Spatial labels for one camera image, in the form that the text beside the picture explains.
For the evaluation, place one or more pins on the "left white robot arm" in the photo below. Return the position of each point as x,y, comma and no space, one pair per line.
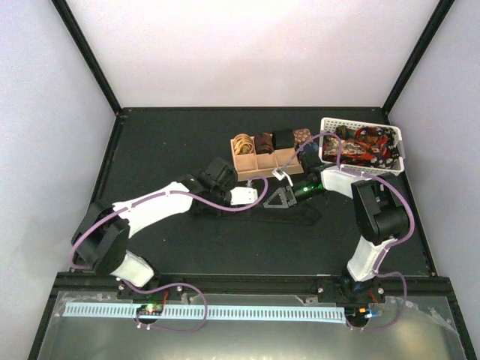
101,240

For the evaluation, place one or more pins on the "white plastic basket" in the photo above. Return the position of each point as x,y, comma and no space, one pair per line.
328,126

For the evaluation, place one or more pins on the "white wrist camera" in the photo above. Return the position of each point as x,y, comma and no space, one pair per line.
281,175
241,196

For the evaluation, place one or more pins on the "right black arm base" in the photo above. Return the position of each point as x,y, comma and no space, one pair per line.
344,291

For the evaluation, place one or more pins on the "light blue slotted cable duct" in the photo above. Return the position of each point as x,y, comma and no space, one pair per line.
209,312

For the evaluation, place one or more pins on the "wooden compartment tray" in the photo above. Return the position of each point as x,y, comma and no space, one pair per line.
249,165

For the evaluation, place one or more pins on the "black frame post right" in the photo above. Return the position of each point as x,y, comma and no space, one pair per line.
430,30

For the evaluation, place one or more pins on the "dark red rolled tie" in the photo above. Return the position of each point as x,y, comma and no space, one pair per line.
263,143

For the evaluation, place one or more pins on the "brown patterned rolled tie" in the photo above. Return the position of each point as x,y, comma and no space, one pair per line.
301,136

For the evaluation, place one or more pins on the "blue patterned rolled tie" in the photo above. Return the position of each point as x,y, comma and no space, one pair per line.
309,153

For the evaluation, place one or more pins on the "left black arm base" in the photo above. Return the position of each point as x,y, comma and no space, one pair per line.
157,290

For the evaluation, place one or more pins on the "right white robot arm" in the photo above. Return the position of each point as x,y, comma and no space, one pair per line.
383,217

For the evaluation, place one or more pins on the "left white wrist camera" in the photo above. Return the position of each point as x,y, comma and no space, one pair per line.
241,196

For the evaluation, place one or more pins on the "long black tie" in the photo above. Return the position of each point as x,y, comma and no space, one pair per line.
298,215

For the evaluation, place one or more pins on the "black frame post left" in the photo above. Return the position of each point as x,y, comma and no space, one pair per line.
73,27

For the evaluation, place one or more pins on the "black rolled tie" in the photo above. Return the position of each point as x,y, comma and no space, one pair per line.
283,139

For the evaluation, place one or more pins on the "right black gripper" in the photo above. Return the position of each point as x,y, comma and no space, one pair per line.
280,191

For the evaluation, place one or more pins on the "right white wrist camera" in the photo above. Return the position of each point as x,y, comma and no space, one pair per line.
281,175

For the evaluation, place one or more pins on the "yellow rolled tie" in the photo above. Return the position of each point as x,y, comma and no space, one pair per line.
243,144

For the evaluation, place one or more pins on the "black frame post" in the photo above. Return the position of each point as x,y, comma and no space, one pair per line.
430,30
73,27

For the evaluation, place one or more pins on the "pile of patterned ties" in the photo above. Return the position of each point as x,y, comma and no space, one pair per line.
367,146

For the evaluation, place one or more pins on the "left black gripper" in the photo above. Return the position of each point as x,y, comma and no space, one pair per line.
223,212

